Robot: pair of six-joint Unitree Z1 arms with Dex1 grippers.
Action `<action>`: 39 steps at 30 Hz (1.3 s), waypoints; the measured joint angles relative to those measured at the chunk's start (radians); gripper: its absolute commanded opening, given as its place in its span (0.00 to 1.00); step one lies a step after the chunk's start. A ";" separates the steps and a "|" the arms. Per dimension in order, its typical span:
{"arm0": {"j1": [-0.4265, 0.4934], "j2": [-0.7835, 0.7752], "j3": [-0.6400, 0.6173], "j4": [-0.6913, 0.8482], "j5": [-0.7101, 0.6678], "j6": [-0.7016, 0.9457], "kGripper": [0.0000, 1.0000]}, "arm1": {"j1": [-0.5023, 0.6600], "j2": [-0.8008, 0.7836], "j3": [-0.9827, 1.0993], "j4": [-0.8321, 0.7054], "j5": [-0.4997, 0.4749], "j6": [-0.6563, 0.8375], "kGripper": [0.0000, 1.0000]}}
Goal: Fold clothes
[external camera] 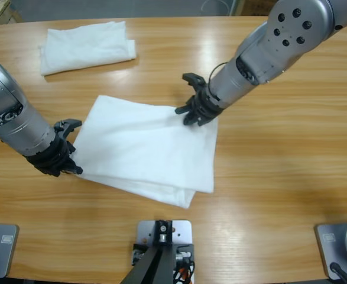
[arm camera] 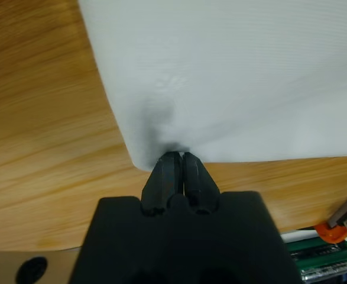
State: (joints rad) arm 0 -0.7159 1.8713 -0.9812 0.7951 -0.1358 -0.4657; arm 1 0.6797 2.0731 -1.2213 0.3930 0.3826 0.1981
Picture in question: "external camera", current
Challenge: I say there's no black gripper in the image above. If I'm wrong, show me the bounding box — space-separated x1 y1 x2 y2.
26 134 84 178
174 88 225 127

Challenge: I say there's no white t-shirt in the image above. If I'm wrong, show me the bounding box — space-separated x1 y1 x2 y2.
72 94 220 210

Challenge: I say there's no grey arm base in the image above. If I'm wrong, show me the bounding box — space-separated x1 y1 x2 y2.
314 219 347 281
0 223 20 279

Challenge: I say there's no folded white cloth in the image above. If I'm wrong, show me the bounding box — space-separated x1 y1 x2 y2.
38 20 137 76

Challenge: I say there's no cardboard box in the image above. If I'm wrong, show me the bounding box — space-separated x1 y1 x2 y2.
244 0 271 16

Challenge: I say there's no orange clamp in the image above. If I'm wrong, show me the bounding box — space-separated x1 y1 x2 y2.
174 262 195 284

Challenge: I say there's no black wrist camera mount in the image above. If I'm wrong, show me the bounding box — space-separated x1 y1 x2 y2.
53 118 83 140
181 73 207 96

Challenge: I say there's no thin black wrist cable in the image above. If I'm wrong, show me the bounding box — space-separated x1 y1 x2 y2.
207 62 230 92

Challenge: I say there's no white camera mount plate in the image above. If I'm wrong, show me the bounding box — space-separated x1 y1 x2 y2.
136 220 195 284

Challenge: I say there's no dark camera post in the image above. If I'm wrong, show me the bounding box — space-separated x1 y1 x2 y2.
122 219 177 284

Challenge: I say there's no black base cable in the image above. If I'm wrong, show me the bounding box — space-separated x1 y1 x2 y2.
329 262 347 284

